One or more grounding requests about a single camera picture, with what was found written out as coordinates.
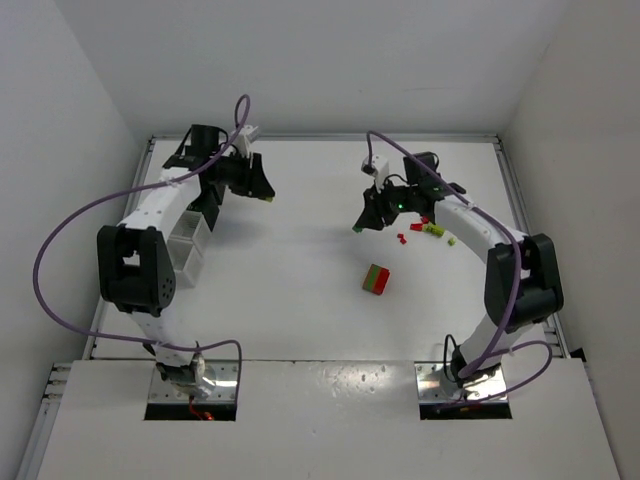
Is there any lego block pile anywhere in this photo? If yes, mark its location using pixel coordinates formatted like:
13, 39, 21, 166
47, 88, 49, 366
362, 264, 390, 295

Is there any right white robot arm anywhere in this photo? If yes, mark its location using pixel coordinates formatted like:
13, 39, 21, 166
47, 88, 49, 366
353, 152, 564, 388

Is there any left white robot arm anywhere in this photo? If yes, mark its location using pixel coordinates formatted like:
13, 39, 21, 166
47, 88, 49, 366
97, 125, 275, 397

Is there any white slotted container far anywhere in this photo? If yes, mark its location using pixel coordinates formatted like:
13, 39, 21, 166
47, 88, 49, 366
170, 210, 211, 248

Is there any white slotted container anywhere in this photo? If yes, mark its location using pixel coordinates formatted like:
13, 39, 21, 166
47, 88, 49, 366
167, 238, 204, 289
170, 210, 211, 248

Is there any white slotted container near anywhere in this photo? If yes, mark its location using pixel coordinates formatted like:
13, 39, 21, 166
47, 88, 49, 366
167, 238, 204, 289

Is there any white front cover panel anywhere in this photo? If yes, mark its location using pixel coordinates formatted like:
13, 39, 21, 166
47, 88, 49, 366
39, 360, 618, 479

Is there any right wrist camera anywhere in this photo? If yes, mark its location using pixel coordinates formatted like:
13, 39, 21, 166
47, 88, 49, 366
361, 154, 390, 192

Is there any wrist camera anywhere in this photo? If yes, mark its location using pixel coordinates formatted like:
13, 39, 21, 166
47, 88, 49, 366
361, 154, 390, 192
233, 125, 260, 158

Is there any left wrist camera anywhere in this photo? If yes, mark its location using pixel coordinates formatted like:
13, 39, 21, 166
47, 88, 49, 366
233, 125, 260, 158

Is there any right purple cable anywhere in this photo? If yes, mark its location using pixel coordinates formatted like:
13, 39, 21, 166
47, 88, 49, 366
365, 130, 554, 406

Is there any purple cable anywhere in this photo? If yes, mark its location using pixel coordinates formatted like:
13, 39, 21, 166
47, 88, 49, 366
32, 93, 251, 391
365, 130, 554, 406

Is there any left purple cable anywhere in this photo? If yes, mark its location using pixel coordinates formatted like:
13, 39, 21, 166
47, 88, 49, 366
32, 93, 251, 391

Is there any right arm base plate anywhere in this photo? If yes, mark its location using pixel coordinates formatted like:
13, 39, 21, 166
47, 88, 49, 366
415, 362, 507, 406

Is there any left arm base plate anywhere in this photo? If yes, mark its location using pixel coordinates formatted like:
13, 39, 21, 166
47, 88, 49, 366
147, 360, 239, 405

